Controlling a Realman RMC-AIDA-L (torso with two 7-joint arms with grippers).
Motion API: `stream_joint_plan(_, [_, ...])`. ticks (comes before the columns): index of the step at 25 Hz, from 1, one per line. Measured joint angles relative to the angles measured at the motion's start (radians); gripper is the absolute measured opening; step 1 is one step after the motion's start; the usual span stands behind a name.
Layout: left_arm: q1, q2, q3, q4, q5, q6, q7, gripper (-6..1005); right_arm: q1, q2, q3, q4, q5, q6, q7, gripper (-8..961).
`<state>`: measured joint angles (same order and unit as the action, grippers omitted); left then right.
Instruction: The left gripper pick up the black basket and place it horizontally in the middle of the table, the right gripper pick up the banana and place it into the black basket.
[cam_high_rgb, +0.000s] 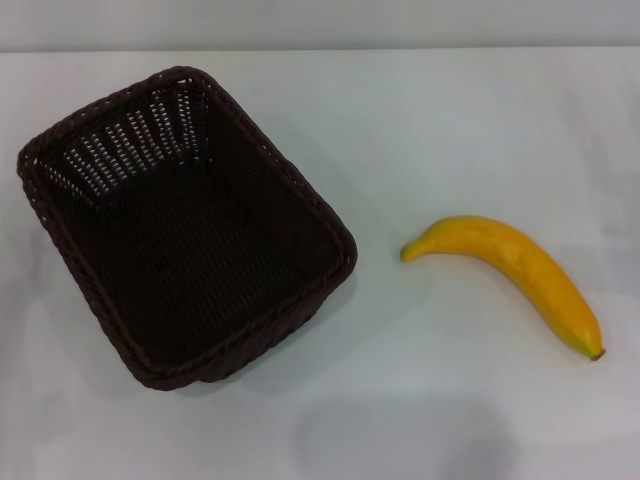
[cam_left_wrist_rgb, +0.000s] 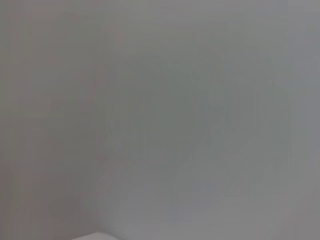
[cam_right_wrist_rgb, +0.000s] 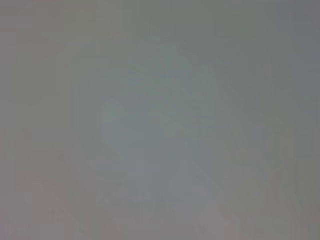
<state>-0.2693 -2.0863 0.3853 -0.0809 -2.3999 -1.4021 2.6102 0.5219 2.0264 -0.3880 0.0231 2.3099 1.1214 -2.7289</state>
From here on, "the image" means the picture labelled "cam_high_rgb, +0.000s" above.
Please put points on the yellow banana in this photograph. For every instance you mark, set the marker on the yellow banana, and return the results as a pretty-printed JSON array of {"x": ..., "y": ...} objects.
[{"x": 540, "y": 272}]

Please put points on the dark brown woven basket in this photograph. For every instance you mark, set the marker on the dark brown woven basket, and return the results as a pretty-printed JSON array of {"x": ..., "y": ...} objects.
[{"x": 210, "y": 280}]

